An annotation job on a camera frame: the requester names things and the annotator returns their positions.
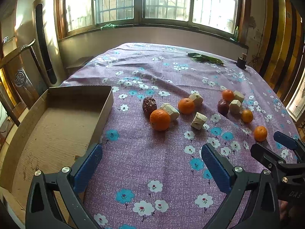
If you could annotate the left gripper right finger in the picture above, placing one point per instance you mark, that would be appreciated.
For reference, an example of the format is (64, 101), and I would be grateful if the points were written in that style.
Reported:
(261, 209)

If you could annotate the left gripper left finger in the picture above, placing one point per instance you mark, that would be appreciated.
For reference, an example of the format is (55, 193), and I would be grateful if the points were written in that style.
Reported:
(42, 209)

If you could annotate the cardboard box tray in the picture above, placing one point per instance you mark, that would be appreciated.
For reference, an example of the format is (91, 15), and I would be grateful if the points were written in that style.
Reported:
(60, 126)

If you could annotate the window with metal bars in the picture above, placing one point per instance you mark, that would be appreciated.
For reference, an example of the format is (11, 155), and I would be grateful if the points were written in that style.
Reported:
(218, 17)

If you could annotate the small black jar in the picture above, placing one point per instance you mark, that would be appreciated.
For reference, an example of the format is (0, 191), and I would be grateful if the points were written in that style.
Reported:
(241, 61)

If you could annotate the green bottle on sill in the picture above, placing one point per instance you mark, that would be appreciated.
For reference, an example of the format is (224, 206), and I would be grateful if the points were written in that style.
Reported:
(236, 32)

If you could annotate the wooden chair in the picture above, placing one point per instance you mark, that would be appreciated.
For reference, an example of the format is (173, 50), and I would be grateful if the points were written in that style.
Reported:
(19, 79)

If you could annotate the green leafy vegetable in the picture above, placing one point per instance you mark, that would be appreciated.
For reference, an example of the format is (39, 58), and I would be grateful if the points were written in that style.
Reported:
(201, 58)

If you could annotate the purple floral tablecloth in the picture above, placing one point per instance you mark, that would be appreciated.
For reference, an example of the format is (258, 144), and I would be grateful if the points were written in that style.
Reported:
(151, 179)

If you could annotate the stained glass door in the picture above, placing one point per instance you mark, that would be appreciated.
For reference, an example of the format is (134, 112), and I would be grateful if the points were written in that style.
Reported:
(295, 107)

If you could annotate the small orange tangerine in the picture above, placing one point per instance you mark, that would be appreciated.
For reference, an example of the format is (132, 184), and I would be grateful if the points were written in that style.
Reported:
(247, 116)

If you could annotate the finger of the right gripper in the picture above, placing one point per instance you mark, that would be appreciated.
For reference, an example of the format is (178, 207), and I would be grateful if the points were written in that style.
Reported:
(271, 161)
(296, 145)

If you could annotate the green cloth on sill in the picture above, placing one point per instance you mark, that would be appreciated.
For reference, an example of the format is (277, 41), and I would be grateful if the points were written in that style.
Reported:
(108, 27)

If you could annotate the round beige sugarcane chunk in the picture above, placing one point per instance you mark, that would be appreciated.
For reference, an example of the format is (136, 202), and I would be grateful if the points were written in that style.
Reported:
(198, 121)

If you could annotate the white standing air conditioner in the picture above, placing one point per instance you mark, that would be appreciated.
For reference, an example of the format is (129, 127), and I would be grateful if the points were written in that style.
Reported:
(46, 46)

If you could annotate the large orange tangerine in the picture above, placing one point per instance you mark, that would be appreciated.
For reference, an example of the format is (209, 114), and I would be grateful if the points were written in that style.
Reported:
(160, 120)

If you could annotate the dark red jujube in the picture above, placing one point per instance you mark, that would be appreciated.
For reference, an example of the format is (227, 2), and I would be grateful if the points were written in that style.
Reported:
(148, 106)

